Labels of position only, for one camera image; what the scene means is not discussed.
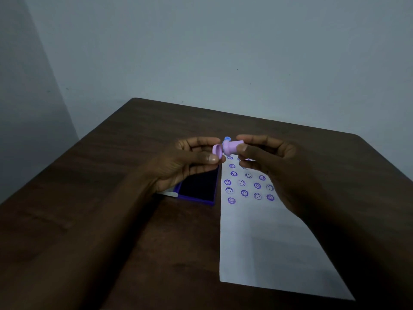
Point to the person's right hand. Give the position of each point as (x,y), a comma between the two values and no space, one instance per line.
(284,177)

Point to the person's left hand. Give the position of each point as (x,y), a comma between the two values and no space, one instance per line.
(174,164)

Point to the person's left thumb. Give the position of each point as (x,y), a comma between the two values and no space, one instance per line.
(206,157)

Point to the person's right thumb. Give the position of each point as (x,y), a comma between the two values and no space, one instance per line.
(250,151)

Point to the purple stamp cap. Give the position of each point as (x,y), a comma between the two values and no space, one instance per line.
(218,151)

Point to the purple stamp body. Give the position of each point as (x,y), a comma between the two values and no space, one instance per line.
(230,146)

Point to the person's left forearm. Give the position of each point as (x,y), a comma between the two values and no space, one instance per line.
(80,242)

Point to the person's right forearm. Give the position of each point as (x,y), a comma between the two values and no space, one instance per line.
(358,255)

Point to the purple ink pad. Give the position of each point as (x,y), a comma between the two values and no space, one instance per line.
(198,187)

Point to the white paper sheet with stamps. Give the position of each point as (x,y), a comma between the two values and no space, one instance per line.
(261,248)

